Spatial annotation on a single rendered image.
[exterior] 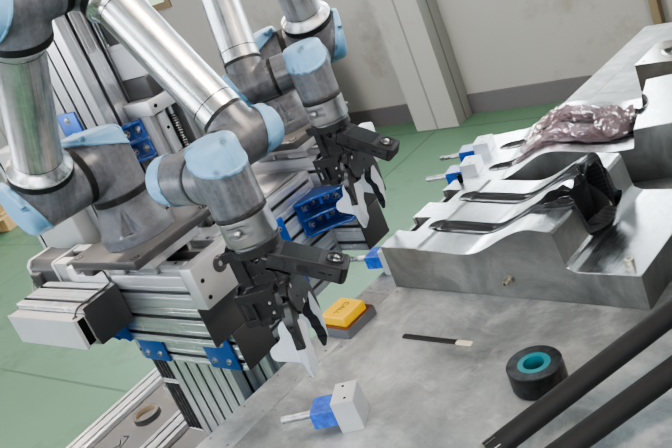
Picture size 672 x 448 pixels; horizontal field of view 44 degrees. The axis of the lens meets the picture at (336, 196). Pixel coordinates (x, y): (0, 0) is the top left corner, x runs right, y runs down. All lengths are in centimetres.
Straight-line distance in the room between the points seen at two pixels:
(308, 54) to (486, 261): 48
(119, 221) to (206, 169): 59
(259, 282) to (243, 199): 13
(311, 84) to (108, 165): 42
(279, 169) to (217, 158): 93
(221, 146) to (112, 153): 57
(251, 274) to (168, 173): 18
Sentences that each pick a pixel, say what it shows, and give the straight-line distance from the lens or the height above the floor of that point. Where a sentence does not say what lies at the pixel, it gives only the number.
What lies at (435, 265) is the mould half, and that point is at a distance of 149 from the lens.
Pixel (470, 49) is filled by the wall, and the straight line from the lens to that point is 485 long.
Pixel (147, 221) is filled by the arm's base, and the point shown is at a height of 107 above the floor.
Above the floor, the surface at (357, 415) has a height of 83.
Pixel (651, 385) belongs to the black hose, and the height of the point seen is 86.
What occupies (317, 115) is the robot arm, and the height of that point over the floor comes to 115.
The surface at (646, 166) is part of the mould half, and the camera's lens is 168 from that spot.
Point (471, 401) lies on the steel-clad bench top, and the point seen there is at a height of 80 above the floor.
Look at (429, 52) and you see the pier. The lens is 476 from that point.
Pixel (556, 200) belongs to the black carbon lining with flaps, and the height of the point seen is 95.
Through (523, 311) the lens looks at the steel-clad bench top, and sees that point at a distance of 138.
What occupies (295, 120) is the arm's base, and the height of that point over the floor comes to 106.
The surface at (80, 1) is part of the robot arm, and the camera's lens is 136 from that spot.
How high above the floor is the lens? 152
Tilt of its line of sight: 20 degrees down
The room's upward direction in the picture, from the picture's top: 22 degrees counter-clockwise
